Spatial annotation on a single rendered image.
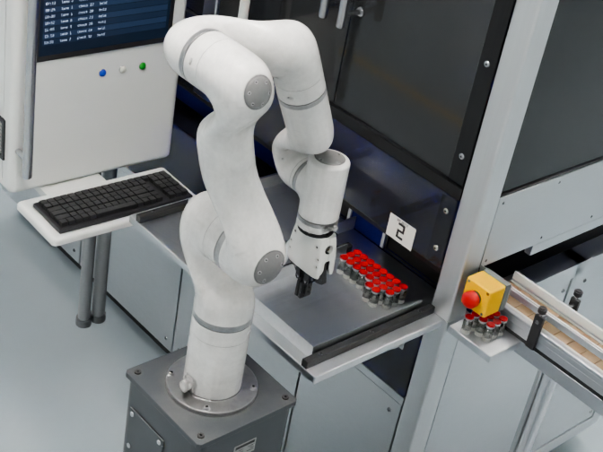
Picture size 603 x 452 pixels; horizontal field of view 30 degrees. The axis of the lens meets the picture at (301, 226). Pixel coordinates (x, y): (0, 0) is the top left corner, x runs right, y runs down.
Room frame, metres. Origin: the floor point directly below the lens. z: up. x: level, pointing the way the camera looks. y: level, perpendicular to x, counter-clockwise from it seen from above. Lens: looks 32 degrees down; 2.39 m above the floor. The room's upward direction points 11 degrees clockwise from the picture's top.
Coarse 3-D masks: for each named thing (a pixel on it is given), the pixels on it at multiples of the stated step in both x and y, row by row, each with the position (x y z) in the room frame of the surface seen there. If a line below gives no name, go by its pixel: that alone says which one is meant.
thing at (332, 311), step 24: (336, 264) 2.27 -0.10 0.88; (264, 288) 2.12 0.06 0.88; (288, 288) 2.13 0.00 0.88; (312, 288) 2.15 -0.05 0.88; (336, 288) 2.17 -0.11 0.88; (264, 312) 2.01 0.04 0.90; (288, 312) 2.04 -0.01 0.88; (312, 312) 2.06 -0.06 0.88; (336, 312) 2.08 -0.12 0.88; (360, 312) 2.09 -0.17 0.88; (384, 312) 2.11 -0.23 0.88; (288, 336) 1.95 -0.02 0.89; (312, 336) 1.97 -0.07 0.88; (336, 336) 1.94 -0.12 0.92
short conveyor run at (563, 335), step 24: (528, 288) 2.22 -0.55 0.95; (504, 312) 2.15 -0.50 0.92; (528, 312) 2.15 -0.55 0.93; (552, 312) 2.17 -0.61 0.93; (576, 312) 2.13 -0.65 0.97; (528, 336) 2.08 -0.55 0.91; (552, 336) 2.07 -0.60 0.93; (576, 336) 2.05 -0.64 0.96; (600, 336) 2.08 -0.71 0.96; (528, 360) 2.08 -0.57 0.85; (552, 360) 2.05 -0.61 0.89; (576, 360) 2.01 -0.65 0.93; (600, 360) 2.02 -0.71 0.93; (576, 384) 1.99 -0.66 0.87; (600, 384) 1.96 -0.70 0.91; (600, 408) 1.94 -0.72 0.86
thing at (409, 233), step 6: (390, 216) 2.28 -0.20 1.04; (396, 216) 2.27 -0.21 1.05; (390, 222) 2.27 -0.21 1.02; (396, 222) 2.26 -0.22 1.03; (402, 222) 2.25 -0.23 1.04; (390, 228) 2.27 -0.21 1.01; (396, 228) 2.26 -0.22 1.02; (402, 228) 2.25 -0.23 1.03; (408, 228) 2.24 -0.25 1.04; (390, 234) 2.27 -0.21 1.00; (402, 234) 2.25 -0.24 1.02; (408, 234) 2.23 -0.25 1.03; (414, 234) 2.22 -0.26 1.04; (396, 240) 2.26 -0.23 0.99; (402, 240) 2.24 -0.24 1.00; (408, 240) 2.23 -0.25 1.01; (408, 246) 2.23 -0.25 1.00
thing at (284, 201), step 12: (264, 180) 2.56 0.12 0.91; (276, 180) 2.59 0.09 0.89; (276, 192) 2.55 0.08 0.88; (288, 192) 2.57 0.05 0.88; (276, 204) 2.49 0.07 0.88; (288, 204) 2.50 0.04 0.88; (276, 216) 2.44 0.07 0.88; (288, 216) 2.45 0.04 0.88; (288, 228) 2.39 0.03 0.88; (348, 228) 2.44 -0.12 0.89
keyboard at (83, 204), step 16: (144, 176) 2.60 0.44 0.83; (160, 176) 2.61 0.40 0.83; (80, 192) 2.46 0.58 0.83; (96, 192) 2.47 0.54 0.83; (112, 192) 2.49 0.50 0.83; (128, 192) 2.50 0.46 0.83; (144, 192) 2.52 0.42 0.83; (160, 192) 2.55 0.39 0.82; (176, 192) 2.54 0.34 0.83; (48, 208) 2.35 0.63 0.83; (64, 208) 2.37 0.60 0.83; (80, 208) 2.38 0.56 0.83; (96, 208) 2.40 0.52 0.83; (112, 208) 2.41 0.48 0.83; (128, 208) 2.43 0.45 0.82; (144, 208) 2.46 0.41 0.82; (64, 224) 2.30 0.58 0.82; (80, 224) 2.33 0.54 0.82
